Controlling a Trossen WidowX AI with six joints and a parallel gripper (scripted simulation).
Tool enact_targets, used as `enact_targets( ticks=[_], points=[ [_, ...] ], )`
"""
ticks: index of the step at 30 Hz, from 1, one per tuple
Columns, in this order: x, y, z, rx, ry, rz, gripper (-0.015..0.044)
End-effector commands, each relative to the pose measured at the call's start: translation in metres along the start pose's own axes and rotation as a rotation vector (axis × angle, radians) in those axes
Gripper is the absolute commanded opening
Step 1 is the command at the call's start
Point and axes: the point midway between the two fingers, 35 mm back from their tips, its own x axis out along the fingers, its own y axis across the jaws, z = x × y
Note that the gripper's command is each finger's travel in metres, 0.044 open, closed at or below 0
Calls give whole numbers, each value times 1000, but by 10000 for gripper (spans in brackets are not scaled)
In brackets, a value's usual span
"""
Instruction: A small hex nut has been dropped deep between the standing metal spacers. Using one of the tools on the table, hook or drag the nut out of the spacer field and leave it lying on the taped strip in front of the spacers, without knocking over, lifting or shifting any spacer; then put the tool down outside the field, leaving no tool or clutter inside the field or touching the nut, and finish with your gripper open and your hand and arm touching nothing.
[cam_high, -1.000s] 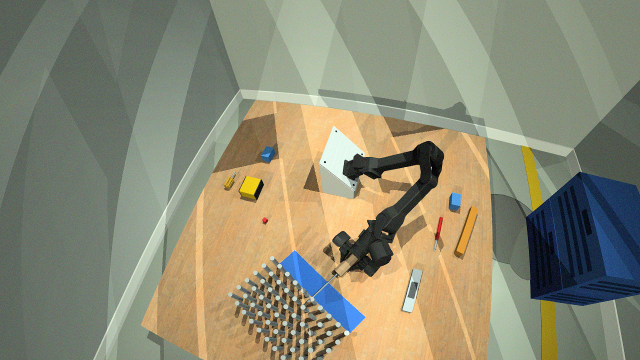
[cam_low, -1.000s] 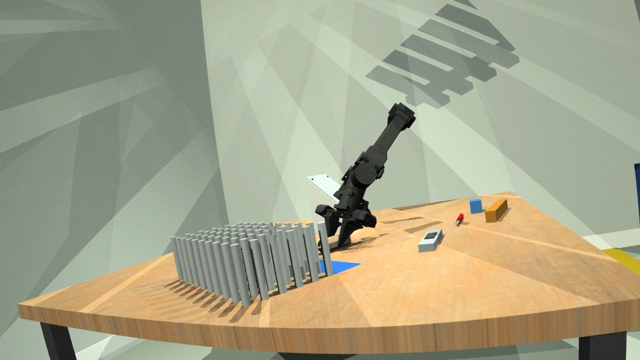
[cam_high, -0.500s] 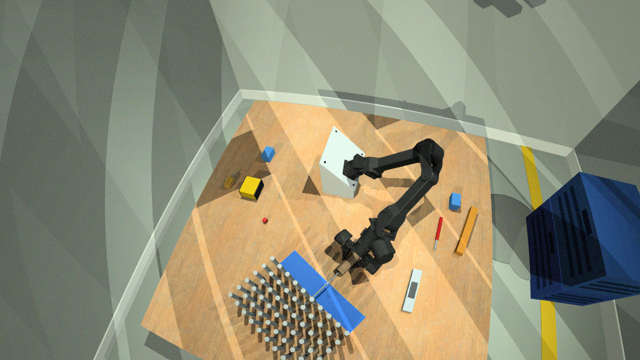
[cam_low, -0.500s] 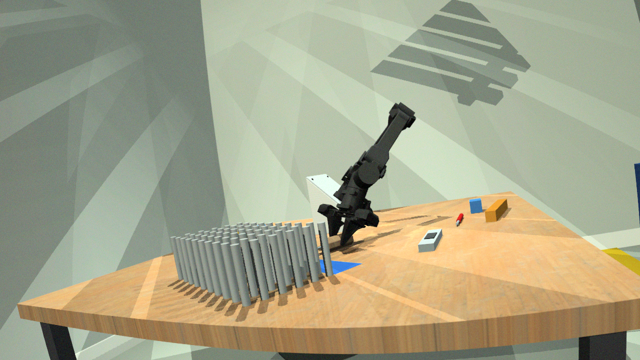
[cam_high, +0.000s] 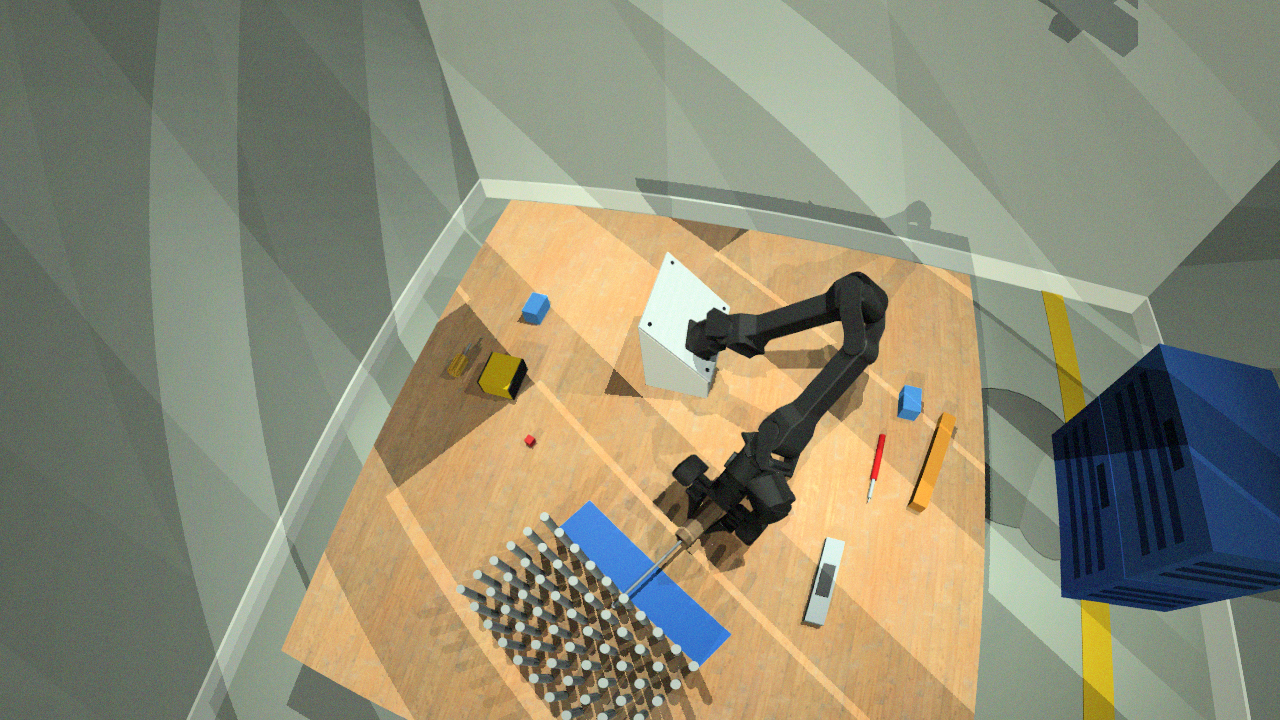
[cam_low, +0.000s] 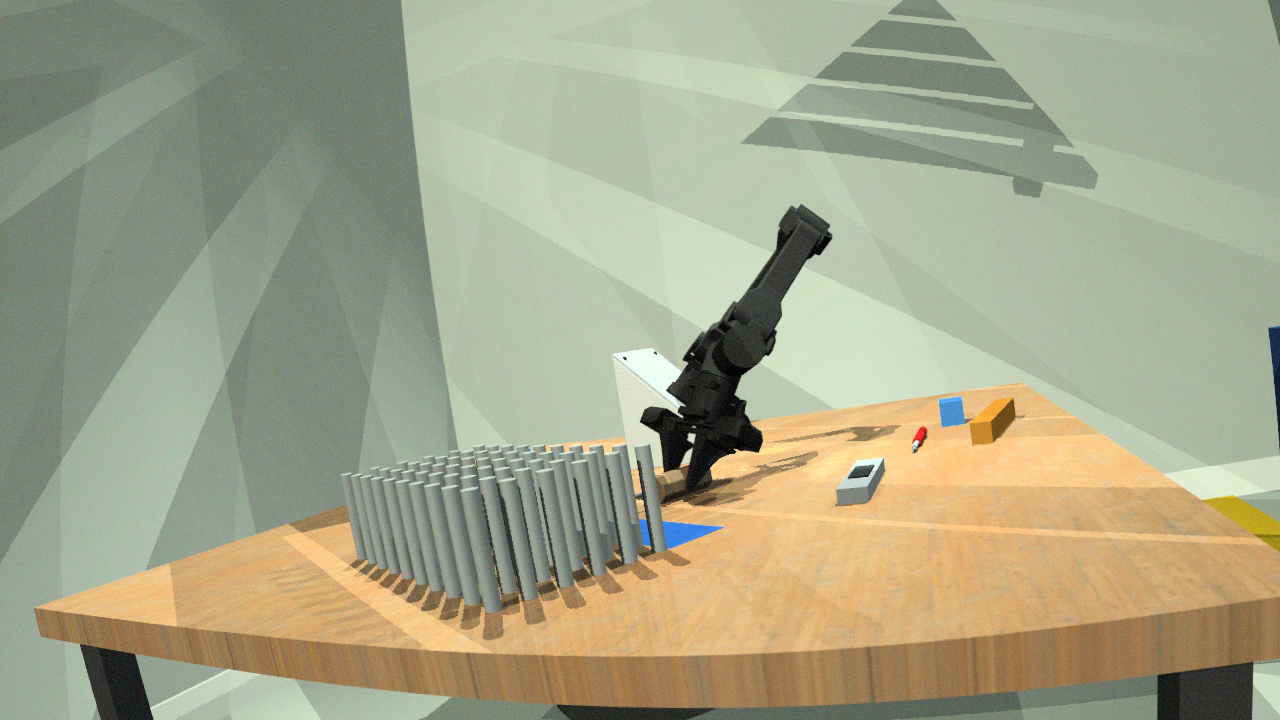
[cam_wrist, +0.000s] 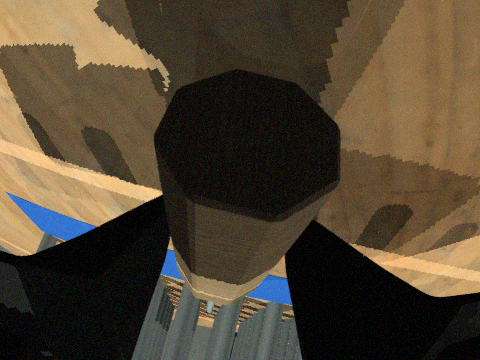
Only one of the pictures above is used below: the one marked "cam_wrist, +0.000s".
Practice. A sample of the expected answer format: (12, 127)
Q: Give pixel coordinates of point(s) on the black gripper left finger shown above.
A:
(86, 299)

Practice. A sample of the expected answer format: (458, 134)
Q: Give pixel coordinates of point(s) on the blue flat strip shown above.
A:
(274, 288)

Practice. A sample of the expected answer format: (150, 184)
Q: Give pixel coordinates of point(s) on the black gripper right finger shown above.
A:
(347, 307)

